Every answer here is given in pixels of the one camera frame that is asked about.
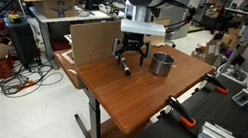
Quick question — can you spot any flat cardboard panel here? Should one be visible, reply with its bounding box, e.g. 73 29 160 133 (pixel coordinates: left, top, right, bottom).
63 13 128 75

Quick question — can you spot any steel pot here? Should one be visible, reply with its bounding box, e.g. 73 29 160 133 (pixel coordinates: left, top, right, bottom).
147 49 179 79

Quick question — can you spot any black marker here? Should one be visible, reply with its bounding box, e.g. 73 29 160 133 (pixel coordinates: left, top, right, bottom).
117 56 135 77

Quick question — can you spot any orange and black clamp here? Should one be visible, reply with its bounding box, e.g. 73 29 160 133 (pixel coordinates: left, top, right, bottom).
160 94 201 131
201 71 232 96

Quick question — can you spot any floor cable bundle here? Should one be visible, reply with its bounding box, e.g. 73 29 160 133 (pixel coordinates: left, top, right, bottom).
0 53 67 107

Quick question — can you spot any white work table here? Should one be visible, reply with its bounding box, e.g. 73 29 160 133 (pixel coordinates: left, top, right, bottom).
19 0 115 78

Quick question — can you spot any black case with emergency stop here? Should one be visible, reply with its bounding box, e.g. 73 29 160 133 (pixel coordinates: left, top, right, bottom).
0 11 47 69

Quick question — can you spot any grey tripod pole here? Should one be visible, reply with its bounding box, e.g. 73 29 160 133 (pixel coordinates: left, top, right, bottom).
215 0 248 83

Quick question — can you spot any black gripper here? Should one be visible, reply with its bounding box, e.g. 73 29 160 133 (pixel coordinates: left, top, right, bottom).
110 29 155 71

